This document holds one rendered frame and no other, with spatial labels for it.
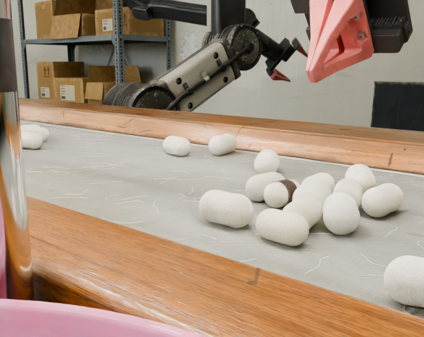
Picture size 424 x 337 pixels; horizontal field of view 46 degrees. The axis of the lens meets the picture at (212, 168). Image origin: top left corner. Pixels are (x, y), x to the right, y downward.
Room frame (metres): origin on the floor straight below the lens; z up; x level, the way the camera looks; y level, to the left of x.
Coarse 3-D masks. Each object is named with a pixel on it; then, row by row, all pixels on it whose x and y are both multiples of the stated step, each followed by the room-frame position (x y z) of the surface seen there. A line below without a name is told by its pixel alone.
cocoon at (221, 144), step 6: (216, 138) 0.52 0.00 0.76; (222, 138) 0.52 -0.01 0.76; (228, 138) 0.53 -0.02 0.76; (234, 138) 0.54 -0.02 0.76; (210, 144) 0.52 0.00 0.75; (216, 144) 0.52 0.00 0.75; (222, 144) 0.52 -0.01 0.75; (228, 144) 0.53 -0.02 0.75; (234, 144) 0.54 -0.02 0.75; (210, 150) 0.53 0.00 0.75; (216, 150) 0.52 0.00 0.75; (222, 150) 0.52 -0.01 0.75; (228, 150) 0.53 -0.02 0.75
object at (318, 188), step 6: (312, 180) 0.32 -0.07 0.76; (318, 180) 0.32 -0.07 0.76; (300, 186) 0.31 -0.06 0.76; (306, 186) 0.31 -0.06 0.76; (312, 186) 0.31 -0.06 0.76; (318, 186) 0.31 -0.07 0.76; (324, 186) 0.32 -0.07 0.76; (294, 192) 0.31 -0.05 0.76; (300, 192) 0.31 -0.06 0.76; (306, 192) 0.30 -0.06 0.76; (312, 192) 0.30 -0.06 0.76; (318, 192) 0.30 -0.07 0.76; (324, 192) 0.31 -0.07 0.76; (330, 192) 0.32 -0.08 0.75; (294, 198) 0.31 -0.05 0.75; (318, 198) 0.30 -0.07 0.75; (324, 198) 0.31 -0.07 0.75
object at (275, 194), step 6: (270, 186) 0.33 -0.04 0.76; (276, 186) 0.33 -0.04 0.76; (282, 186) 0.33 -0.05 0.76; (264, 192) 0.33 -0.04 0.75; (270, 192) 0.33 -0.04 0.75; (276, 192) 0.32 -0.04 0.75; (282, 192) 0.32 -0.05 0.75; (264, 198) 0.33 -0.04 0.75; (270, 198) 0.32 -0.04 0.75; (276, 198) 0.32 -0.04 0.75; (282, 198) 0.32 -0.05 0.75; (270, 204) 0.33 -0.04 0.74; (276, 204) 0.32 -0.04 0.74; (282, 204) 0.33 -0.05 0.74
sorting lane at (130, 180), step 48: (48, 144) 0.60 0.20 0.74; (96, 144) 0.60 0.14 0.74; (144, 144) 0.60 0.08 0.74; (192, 144) 0.60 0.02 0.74; (48, 192) 0.37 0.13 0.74; (96, 192) 0.37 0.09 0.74; (144, 192) 0.37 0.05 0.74; (192, 192) 0.37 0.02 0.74; (240, 192) 0.37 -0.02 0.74; (192, 240) 0.27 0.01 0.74; (240, 240) 0.27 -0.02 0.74; (336, 240) 0.27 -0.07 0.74; (384, 240) 0.27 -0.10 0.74; (336, 288) 0.21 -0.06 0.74; (384, 288) 0.21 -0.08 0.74
